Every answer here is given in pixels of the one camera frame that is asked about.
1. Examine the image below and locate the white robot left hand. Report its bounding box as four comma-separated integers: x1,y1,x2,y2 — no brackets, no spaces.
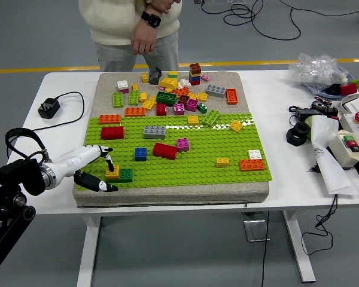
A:
51,144,120,193

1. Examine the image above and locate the person's right hand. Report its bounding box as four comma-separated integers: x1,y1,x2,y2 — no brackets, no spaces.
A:
144,0,182,16

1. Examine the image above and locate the person's left hand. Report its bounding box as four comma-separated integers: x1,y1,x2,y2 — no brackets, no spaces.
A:
130,21,160,56

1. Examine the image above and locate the dark green two-by-four brick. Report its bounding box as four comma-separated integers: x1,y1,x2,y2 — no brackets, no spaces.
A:
107,168,134,184
155,91,178,106

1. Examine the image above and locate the red two-by-four brick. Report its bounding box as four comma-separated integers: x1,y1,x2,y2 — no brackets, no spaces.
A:
101,126,125,141
152,142,179,161

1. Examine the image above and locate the yellow curved brick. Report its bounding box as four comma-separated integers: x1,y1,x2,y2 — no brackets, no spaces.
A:
159,77,179,90

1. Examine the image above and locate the yellow two-by-four brick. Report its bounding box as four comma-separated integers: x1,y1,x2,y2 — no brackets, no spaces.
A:
141,95,157,112

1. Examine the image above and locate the blue two-by-two brick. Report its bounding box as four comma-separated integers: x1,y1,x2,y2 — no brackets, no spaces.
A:
134,146,148,162

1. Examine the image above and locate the grey two-by-four brick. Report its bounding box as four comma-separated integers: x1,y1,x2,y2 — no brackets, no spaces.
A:
205,84,227,99
142,125,167,140

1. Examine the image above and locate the green studded baseplate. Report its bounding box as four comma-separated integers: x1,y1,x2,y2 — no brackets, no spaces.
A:
74,112,273,191

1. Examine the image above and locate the black power brick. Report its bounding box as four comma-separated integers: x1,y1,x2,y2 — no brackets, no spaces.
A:
295,108,324,118

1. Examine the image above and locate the black wristwatch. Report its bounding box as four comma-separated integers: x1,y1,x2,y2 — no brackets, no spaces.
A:
141,10,162,29

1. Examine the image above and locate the person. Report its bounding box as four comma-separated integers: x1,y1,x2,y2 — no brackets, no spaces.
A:
77,0,183,72

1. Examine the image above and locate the dark grey angled piece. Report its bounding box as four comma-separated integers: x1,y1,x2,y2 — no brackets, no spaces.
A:
148,66,163,86

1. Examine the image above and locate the black power adapter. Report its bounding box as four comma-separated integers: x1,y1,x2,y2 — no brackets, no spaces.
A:
37,97,61,120

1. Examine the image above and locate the grey-brown cushion mat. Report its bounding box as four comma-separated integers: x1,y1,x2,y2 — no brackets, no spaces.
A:
72,71,270,209

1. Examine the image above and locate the white table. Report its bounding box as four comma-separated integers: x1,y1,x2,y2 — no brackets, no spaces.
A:
0,70,359,283

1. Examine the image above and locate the clear crumpled plastic bag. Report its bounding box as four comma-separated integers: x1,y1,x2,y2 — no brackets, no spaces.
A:
288,53,352,90

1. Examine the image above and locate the blue bowl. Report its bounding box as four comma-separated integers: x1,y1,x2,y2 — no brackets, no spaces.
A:
303,73,358,98

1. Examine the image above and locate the large black nut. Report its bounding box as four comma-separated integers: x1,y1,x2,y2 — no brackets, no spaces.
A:
285,121,312,146

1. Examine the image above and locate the silver metal foot plate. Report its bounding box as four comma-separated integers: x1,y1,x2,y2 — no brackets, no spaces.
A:
242,219,270,242

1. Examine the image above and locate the lime green sheet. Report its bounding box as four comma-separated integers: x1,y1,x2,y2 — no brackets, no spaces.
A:
304,115,315,141

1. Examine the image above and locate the black plastic part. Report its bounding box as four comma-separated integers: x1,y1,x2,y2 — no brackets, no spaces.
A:
324,84,342,96

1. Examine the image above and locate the small black module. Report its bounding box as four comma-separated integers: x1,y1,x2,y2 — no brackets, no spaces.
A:
323,106,339,119

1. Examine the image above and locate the white flat device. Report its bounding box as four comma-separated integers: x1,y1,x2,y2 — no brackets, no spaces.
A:
337,93,359,116

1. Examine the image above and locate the white control box with buttons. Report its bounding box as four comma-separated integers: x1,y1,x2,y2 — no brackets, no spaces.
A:
338,111,359,162

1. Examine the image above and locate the small white button box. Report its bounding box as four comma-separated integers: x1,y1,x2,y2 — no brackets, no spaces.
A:
328,129,359,170

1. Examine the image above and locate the white paper bag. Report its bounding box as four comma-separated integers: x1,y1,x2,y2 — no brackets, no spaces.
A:
308,115,359,196

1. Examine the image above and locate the black adapter cord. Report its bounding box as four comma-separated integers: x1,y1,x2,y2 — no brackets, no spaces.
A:
6,91,85,159

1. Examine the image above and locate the black floor cable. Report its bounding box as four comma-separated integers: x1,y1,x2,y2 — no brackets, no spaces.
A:
199,0,359,41

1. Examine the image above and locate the black cable under table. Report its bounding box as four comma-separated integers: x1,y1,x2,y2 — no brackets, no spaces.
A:
259,210,270,287

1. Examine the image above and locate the black hanging cable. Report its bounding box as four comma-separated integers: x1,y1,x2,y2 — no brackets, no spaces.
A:
301,194,338,255

